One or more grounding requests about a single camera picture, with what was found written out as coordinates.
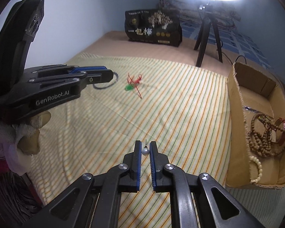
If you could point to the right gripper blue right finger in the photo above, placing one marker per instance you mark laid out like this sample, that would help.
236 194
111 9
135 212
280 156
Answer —
156 166

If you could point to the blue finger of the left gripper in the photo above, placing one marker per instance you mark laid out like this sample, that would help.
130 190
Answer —
99 78
90 69

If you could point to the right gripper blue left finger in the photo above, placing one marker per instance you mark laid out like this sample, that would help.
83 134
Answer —
136 165

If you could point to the dark blue bangle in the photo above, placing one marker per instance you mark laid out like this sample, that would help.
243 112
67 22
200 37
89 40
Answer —
101 86

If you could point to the single pearl earring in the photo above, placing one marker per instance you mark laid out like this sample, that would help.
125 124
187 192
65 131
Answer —
145 149

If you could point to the red string jade pendant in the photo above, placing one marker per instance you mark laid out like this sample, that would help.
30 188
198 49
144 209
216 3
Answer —
133 83

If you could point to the red strap wristwatch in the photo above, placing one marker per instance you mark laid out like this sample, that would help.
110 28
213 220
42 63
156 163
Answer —
280 129

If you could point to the left gloved hand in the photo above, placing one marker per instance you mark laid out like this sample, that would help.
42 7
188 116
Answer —
18 143

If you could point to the striped yellow cloth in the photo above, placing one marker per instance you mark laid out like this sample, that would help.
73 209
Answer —
185 109

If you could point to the black printed shopping bag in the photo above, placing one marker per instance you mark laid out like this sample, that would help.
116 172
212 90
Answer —
155 26

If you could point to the open cardboard box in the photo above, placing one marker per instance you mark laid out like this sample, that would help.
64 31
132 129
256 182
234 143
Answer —
256 102

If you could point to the black tripod stand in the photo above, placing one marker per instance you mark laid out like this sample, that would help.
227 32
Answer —
209 20

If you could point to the blue patterned quilt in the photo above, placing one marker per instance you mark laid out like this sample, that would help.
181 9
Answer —
232 41

